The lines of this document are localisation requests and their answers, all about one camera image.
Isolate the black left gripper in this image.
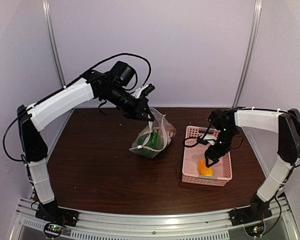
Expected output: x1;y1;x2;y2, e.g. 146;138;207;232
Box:
102;85;155;122

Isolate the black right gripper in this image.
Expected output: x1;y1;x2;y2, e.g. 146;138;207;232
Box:
205;127;237;167

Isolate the orange mango toy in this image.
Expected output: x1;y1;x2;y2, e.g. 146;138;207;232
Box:
198;158;214;177

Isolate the pink plastic basket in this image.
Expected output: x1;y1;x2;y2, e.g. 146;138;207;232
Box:
181;125;233;188

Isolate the clear zip top bag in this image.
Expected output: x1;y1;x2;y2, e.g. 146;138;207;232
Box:
129;107;177;159

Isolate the green bok choy toy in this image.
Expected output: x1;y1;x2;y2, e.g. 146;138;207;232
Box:
137;130;164;150

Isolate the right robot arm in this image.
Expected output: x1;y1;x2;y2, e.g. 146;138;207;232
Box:
204;107;300;221

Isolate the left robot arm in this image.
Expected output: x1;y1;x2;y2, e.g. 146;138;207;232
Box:
18;61;155;222

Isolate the right round circuit board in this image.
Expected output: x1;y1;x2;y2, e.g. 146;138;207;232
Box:
244;222;265;238

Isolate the round circuit board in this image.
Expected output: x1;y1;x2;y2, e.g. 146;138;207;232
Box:
43;222;64;239
244;222;265;238

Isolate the left round circuit board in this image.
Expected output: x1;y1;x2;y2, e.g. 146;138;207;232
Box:
43;222;64;239

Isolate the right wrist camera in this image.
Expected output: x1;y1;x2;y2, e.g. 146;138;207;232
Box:
197;135;217;146

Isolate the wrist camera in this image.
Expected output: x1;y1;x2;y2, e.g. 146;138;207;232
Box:
197;135;217;146
131;83;155;99

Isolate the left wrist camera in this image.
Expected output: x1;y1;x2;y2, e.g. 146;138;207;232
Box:
131;83;155;99

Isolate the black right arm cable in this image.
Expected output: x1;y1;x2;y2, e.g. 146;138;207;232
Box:
182;119;243;151

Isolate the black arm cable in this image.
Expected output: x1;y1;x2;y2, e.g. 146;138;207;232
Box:
182;119;243;151
2;52;152;162

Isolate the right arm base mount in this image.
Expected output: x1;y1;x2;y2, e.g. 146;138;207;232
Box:
229;206;272;226

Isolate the front aluminium rail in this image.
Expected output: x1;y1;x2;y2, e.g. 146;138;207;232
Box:
8;197;300;240

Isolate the right aluminium frame post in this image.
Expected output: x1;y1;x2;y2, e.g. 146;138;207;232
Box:
232;0;262;108

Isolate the aluminium frame post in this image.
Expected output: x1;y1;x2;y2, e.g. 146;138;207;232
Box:
232;0;262;108
42;0;66;87

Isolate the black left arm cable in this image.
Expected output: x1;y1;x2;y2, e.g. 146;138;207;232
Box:
2;52;152;162

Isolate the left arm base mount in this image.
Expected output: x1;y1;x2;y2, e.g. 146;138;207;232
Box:
35;208;79;227

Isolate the left aluminium frame post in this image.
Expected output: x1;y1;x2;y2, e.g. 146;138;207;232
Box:
42;0;66;87

